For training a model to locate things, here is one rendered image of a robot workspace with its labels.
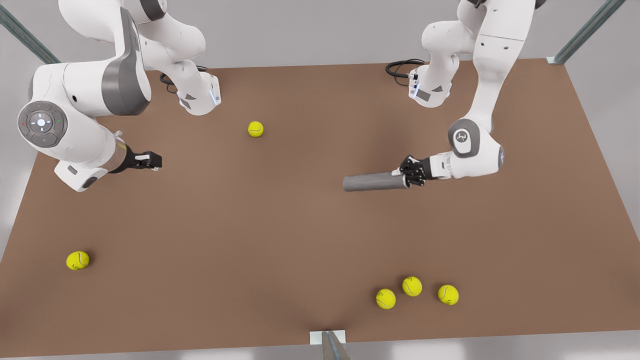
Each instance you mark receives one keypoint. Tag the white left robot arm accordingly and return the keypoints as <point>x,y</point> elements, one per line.
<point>482,60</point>

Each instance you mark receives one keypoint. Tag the yellow tennis ball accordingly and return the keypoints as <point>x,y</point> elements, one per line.
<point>412,286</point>
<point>255,129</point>
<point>385,299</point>
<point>77,260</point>
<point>448,294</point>

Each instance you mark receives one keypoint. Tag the silver frame post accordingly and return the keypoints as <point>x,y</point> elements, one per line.
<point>330,345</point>
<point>585,32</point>
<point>27,35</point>

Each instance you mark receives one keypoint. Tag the grey tennis ball tube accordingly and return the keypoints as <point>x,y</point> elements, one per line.
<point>372,182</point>

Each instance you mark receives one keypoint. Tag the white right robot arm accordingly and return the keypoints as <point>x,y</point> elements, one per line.
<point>75,95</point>

